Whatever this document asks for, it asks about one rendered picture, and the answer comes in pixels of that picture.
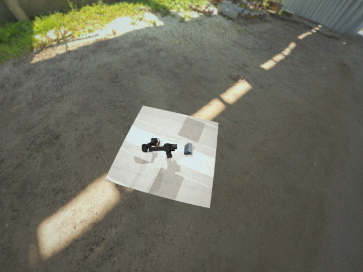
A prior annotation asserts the grey sloped panel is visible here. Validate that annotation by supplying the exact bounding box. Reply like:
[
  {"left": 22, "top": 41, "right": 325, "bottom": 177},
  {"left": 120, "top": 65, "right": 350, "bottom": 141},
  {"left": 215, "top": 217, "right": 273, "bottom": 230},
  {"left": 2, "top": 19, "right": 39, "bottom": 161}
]
[{"left": 184, "top": 143, "right": 192, "bottom": 155}]

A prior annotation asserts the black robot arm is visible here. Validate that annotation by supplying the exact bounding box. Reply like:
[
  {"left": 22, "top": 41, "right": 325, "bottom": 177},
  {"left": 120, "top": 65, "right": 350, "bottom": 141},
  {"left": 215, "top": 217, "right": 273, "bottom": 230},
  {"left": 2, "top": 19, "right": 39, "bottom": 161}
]
[{"left": 141, "top": 138, "right": 177, "bottom": 153}]

